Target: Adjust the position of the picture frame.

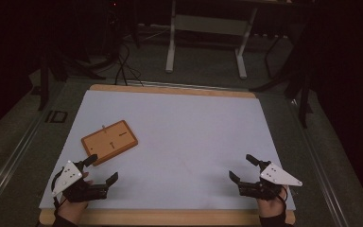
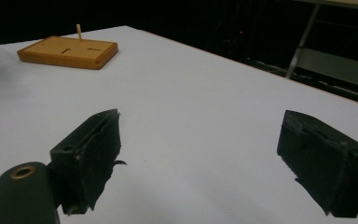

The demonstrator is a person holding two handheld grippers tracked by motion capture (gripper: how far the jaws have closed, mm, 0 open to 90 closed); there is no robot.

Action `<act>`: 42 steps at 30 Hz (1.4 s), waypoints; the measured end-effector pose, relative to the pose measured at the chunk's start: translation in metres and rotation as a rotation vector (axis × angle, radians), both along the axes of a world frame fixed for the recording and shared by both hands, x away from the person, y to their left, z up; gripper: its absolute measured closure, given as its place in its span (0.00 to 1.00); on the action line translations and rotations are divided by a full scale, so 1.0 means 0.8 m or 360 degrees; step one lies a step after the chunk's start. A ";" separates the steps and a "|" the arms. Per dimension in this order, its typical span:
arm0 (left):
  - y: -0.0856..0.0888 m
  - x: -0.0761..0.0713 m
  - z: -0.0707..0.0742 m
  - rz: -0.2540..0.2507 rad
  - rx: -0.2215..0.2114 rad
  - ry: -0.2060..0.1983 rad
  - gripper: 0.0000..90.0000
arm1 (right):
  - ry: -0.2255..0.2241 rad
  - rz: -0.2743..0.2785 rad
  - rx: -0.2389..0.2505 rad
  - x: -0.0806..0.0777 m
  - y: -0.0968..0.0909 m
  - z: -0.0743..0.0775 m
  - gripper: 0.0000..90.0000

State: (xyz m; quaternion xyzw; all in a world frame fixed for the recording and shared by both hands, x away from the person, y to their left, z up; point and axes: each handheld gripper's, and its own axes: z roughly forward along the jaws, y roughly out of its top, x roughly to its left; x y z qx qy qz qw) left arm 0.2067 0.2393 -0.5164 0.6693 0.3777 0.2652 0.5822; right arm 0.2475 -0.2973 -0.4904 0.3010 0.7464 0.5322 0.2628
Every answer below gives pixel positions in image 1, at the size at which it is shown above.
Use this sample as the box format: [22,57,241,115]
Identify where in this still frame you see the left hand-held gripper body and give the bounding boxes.
[51,160,109,203]

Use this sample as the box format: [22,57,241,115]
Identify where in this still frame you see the person's left hand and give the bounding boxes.
[57,195,90,225]

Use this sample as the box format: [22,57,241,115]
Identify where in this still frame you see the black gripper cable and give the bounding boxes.
[50,168,64,210]
[280,185,289,218]

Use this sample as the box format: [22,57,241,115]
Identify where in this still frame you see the orange wooden peg board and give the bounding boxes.
[80,119,139,167]

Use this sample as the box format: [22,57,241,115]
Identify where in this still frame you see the metal floor rail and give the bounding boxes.
[0,105,51,216]
[288,98,350,227]

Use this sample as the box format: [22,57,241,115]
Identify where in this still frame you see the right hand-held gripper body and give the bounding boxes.
[237,160,303,201]

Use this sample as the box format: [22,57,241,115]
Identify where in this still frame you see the black floor cables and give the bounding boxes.
[114,41,145,88]

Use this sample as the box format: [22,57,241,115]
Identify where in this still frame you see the white metal desk frame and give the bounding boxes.
[164,0,260,80]

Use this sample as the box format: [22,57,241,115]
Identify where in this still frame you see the white table mat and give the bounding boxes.
[39,89,297,212]

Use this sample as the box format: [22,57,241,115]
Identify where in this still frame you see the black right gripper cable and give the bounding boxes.
[280,185,289,218]

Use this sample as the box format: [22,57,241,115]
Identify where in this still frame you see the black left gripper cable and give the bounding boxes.
[50,168,64,210]

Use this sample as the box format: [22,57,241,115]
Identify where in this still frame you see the black metal stand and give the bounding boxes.
[249,18,316,130]
[37,44,108,112]

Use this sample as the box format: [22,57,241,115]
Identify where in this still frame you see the black floor bracket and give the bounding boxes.
[44,110,69,124]

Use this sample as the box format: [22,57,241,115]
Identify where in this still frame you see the person's right hand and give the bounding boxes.
[257,187,288,219]

